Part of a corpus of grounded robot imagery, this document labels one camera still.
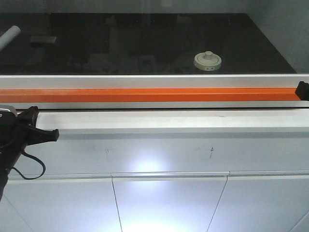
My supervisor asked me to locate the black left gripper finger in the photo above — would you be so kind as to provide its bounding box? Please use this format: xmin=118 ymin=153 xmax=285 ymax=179
xmin=16 ymin=106 xmax=39 ymax=127
xmin=23 ymin=127 xmax=59 ymax=146

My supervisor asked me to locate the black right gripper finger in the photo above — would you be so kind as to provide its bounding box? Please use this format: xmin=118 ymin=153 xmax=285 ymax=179
xmin=296 ymin=81 xmax=309 ymax=100

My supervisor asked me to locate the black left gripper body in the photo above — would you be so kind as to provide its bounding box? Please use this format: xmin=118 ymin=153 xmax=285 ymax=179
xmin=0 ymin=113 xmax=29 ymax=169

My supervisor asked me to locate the glass jar with cream lid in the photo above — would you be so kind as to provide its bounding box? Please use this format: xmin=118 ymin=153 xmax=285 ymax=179
xmin=194 ymin=51 xmax=222 ymax=71

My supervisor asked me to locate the orange sash handle bar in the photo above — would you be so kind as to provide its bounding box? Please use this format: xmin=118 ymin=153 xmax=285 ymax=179
xmin=0 ymin=88 xmax=300 ymax=103

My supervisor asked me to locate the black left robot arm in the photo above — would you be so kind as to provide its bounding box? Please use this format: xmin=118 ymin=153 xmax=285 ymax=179
xmin=0 ymin=105 xmax=59 ymax=196

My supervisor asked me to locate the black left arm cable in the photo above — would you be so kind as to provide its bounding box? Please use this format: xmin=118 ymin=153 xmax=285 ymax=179
xmin=7 ymin=142 xmax=46 ymax=180

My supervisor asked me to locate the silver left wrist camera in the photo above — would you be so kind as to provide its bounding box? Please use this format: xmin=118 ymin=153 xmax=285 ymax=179
xmin=0 ymin=104 xmax=17 ymax=118

